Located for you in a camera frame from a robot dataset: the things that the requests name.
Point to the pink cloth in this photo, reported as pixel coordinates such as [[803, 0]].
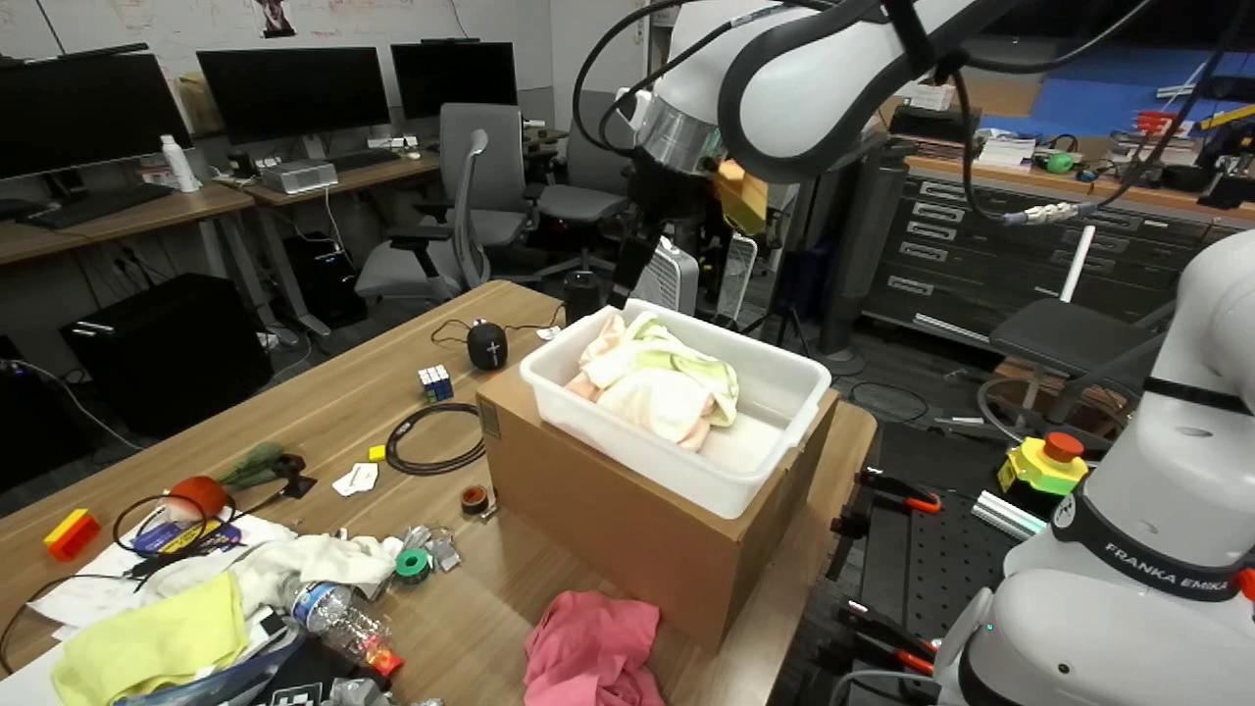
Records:
[[596, 652]]

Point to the pale yellow-green cloth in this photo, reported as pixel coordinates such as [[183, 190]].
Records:
[[671, 386]]

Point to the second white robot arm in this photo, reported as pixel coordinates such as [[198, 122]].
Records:
[[1141, 594]]

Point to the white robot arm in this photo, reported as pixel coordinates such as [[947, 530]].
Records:
[[785, 88]]

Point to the brown cardboard box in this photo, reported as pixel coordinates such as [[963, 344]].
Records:
[[632, 530]]

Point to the white plastic bin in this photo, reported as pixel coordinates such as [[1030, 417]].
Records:
[[779, 402]]

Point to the rubiks cube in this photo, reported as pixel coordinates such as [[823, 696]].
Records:
[[436, 383]]

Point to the grey office chair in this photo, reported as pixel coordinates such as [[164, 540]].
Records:
[[483, 177]]

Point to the green tape roll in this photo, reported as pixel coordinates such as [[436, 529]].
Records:
[[413, 565]]

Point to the right black monitor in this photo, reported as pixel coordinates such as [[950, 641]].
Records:
[[447, 74]]

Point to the black monitor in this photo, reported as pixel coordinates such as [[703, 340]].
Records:
[[81, 113], [447, 74], [296, 91]]

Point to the plastic bottle red cap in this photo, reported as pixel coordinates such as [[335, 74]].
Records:
[[335, 612]]

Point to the white crumpled cloth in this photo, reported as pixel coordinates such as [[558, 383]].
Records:
[[354, 561]]

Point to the emergency stop button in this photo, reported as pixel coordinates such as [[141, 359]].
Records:
[[1047, 466]]

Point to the red cup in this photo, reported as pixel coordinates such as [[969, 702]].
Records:
[[207, 497]]

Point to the middle black monitor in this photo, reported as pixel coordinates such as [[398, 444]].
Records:
[[296, 91]]

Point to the yellow towel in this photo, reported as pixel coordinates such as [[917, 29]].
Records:
[[160, 646]]

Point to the red yellow block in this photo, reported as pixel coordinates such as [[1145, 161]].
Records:
[[71, 535]]

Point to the left black monitor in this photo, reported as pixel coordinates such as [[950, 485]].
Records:
[[81, 113]]

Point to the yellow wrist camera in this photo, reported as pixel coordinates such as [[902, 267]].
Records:
[[743, 198]]

